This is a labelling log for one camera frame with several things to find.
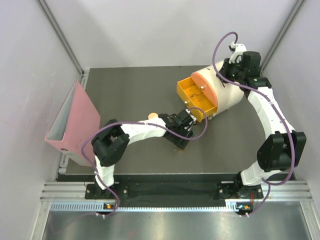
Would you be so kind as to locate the white round drawer organizer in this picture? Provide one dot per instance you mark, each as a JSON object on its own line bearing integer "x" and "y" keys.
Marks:
{"x": 228, "y": 94}

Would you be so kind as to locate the aluminium frame rail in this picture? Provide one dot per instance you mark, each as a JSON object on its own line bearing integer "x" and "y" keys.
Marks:
{"x": 76, "y": 191}

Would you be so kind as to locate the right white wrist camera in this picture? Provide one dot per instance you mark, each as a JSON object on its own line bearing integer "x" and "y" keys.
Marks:
{"x": 237, "y": 50}

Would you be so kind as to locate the yellow drawer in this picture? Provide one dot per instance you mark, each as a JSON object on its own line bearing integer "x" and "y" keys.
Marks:
{"x": 193, "y": 96}

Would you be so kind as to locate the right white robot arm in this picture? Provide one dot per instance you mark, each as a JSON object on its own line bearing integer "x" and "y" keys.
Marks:
{"x": 283, "y": 145}

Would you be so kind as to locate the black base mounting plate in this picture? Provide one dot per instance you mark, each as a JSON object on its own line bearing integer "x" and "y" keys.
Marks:
{"x": 208, "y": 185}

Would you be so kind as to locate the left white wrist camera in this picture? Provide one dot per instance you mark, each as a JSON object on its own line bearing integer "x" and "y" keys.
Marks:
{"x": 192, "y": 120}

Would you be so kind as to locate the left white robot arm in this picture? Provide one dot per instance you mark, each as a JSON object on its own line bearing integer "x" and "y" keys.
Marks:
{"x": 110, "y": 144}

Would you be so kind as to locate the orange drawer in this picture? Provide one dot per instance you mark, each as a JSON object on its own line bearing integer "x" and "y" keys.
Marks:
{"x": 204, "y": 80}

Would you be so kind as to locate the pink binder box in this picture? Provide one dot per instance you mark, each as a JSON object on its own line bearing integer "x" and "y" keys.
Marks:
{"x": 75, "y": 122}

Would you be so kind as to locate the round copper lid jar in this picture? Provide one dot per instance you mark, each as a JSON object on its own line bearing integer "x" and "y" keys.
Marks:
{"x": 153, "y": 115}

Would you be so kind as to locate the white slotted cable duct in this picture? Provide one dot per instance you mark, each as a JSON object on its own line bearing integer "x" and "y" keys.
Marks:
{"x": 100, "y": 206}

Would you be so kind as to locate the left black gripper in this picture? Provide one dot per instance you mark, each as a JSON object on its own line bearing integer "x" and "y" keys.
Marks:
{"x": 180, "y": 143}

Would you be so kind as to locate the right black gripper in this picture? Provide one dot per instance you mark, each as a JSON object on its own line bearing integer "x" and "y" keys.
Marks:
{"x": 227, "y": 66}

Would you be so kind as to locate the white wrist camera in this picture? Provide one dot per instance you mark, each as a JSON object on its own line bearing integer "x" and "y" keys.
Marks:
{"x": 237, "y": 50}
{"x": 192, "y": 120}

